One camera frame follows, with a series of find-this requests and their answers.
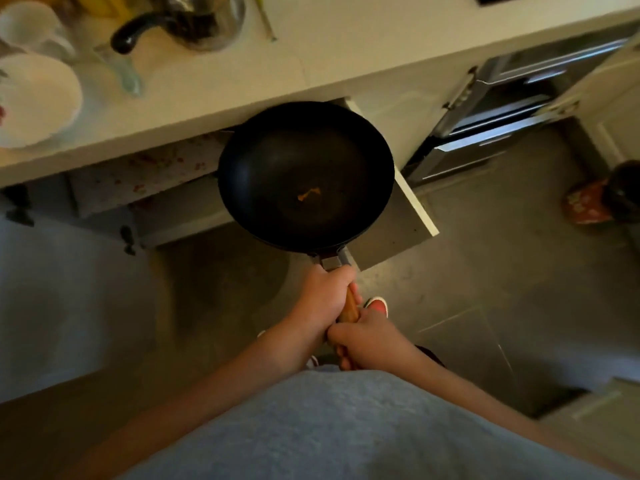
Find person's right hand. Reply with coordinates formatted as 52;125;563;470
326;307;418;372

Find person's left hand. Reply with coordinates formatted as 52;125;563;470
287;264;363;347

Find black wok wooden handle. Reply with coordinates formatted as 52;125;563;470
217;100;396;371

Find person's right forearm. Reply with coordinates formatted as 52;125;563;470
399;344;631;480

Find person's left forearm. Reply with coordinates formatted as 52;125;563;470
65;319;321;480

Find right red sneaker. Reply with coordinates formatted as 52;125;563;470
363;296;390;319

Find dark striped shorts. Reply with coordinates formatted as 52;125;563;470
415;344;447;369

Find grey shirt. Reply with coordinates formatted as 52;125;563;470
119;367;626;480

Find red floral cloth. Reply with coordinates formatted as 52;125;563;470
562;178;617;227

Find stainless steel drawer appliance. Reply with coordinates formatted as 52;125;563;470
403;37;632;187

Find yellow-green chopstick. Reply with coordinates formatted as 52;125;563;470
252;0;279;43

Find black round jar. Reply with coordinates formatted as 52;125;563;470
602;160;640;225

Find pale blue plastic scoop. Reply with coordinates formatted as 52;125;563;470
93;42;145;98

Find cream drawer unit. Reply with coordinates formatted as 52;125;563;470
536;33;640;171

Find white plate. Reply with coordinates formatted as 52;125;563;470
0;53;84;149

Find yellow cup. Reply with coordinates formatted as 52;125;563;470
67;0;132;18

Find white cup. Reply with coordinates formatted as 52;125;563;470
0;0;77;63

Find steel saucepan black handle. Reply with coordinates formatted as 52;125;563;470
111;0;247;54

